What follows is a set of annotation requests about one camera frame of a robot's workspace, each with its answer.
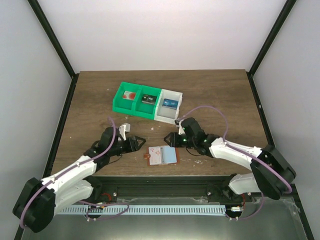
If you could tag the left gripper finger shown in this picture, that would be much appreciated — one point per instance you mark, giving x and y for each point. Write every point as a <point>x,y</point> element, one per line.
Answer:
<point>136,145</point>
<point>138,140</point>

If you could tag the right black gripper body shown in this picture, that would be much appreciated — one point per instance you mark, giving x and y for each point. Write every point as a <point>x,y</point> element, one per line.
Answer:
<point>187,143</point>

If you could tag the right black frame post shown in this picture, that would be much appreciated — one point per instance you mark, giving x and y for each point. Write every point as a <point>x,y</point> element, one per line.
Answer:
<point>280,20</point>

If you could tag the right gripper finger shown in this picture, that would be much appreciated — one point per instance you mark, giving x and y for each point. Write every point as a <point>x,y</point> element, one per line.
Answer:
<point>171,143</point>
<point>170,137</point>

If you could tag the white red credit card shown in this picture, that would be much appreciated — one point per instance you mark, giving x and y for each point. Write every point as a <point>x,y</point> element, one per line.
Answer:
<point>155,155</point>

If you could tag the light blue slotted cable duct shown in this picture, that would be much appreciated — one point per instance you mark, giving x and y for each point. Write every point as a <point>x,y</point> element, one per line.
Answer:
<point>201,210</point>

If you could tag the black frame post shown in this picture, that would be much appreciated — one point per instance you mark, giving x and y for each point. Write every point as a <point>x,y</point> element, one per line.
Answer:
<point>39,13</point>
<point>280,20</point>

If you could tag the left green storage bin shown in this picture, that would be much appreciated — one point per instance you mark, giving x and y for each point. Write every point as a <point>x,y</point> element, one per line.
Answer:
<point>121,105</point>

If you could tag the blue VIP card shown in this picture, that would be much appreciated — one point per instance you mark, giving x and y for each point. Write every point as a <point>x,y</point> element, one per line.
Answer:
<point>170,103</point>

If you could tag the middle green storage bin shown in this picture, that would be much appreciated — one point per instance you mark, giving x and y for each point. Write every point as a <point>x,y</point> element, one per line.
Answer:
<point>143,108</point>

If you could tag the black card in bin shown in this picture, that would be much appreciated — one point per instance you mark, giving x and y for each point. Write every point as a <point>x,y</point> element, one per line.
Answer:
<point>148,99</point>

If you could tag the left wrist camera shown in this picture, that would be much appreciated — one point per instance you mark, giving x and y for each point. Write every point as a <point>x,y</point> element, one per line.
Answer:
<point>123,130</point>

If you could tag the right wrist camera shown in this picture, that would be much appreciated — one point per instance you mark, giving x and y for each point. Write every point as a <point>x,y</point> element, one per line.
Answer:
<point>181,130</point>

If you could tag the white storage bin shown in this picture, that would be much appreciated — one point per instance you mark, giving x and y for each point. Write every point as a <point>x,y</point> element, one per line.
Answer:
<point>167,115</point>

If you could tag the green storage bin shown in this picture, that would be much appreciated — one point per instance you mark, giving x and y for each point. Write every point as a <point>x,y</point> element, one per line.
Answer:
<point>121,105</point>
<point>143,108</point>

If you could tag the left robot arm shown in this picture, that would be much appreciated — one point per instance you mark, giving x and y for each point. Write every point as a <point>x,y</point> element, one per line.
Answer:
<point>41,199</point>

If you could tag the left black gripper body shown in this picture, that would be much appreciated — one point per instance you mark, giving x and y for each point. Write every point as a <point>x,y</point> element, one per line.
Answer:
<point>126,149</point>

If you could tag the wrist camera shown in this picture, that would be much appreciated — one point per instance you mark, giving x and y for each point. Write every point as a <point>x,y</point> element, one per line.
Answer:
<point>181,130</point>
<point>123,130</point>

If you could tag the black aluminium frame rail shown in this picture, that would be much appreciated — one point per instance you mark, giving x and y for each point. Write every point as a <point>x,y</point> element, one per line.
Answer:
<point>211,188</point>

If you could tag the brown leather card holder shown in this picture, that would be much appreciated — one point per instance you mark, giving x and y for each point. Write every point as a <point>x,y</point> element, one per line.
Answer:
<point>170,155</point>

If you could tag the left black frame post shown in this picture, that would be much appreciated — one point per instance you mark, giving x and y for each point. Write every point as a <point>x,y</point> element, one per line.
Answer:
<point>39,13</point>

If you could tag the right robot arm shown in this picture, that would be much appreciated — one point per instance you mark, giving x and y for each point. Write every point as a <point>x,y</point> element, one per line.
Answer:
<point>271,174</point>

